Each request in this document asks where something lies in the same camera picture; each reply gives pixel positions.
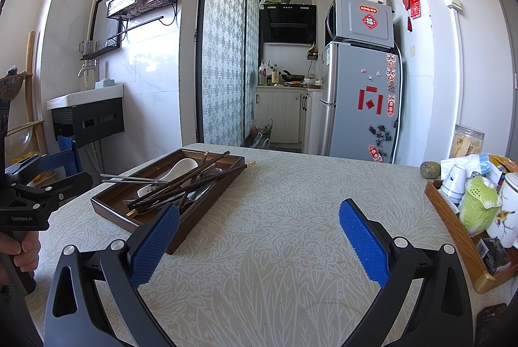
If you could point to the silver refrigerator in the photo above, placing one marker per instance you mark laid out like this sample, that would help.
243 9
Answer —
352 100

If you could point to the white ceramic spoon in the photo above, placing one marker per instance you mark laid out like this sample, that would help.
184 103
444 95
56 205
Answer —
180 168

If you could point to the metal faucet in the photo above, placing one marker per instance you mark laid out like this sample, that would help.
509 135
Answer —
87 72

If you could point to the grey microwave oven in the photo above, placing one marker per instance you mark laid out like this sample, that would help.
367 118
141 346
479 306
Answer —
356 19

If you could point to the plastic bags on floor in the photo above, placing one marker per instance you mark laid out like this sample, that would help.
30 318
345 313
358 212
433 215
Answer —
261 136

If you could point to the blue towel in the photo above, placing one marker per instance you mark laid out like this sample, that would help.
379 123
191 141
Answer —
64 142

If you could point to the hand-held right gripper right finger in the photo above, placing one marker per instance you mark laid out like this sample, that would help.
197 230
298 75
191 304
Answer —
362 241

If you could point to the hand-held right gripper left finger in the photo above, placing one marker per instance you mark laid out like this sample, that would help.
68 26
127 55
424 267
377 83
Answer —
156 246

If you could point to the orange snack bag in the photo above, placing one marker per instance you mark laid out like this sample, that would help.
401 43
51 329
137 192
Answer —
504 163

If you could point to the metal spoon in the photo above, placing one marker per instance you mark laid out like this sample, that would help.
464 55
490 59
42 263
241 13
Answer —
200 193

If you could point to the clear plastic snack jar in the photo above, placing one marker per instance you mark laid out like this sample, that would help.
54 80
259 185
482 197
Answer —
467 144

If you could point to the white plastic jug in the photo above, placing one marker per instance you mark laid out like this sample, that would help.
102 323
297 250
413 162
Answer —
264 75

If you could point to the black range hood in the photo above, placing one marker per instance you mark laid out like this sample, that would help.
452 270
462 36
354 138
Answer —
287 23

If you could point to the brown patterned object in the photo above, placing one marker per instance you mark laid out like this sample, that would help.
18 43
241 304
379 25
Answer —
491 324

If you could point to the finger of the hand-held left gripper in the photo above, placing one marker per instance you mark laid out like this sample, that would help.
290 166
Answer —
60 187
50 162

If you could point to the white lidded mug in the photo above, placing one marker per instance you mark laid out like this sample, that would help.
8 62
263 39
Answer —
506 217

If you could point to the black vanity cabinet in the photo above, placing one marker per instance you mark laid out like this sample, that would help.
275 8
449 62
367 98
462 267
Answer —
89 120

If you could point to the person's left hand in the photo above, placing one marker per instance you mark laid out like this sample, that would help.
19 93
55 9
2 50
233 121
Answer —
28 254

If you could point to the white plastic bag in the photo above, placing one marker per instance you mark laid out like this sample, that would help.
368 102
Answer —
477 163

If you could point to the white wash basin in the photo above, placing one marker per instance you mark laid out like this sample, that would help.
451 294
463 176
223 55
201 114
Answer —
81 98

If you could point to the hanging spice rack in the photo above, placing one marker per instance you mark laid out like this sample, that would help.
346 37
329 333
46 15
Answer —
313 52

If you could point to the black wok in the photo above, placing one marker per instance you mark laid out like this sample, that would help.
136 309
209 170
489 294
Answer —
292 76

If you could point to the metal cake server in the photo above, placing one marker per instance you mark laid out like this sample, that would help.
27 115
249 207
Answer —
129 182

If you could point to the black packet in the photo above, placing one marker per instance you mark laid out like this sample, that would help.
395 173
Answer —
493 256

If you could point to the yellow oil bottle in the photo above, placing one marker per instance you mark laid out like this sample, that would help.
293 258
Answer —
275 76

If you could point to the dark wooden tray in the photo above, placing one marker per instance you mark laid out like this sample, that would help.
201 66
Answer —
117 195

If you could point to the black framed mirror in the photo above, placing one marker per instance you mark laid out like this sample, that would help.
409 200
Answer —
105 23

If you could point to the white kitchen cabinet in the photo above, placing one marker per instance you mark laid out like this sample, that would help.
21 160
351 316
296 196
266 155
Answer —
279 116

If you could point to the green cabbage shaped cup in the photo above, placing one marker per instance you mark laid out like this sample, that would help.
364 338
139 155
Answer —
479 205

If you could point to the light wooden tray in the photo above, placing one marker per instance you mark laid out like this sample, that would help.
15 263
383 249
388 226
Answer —
449 221

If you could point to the black wall ledge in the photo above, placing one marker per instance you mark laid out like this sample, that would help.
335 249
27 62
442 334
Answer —
101 54

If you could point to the patterned sliding door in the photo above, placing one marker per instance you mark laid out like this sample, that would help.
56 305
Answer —
224 47

